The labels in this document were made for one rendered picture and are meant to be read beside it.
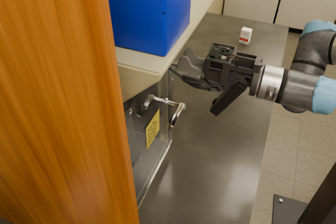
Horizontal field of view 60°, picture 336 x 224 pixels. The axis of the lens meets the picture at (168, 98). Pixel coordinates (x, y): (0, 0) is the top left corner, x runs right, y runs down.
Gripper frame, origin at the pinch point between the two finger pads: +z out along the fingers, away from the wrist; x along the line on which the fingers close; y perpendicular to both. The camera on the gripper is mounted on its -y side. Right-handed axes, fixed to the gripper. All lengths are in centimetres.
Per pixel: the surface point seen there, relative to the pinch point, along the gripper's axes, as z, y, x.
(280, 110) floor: -42, -131, -146
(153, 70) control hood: -7.9, 20.0, 27.1
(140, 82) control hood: -6.2, 17.9, 27.5
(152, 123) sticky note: 1.3, -10.5, 9.6
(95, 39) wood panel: -6.5, 28.5, 35.3
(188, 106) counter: 3.0, -37.0, -26.2
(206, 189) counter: -13.7, -37.0, 5.8
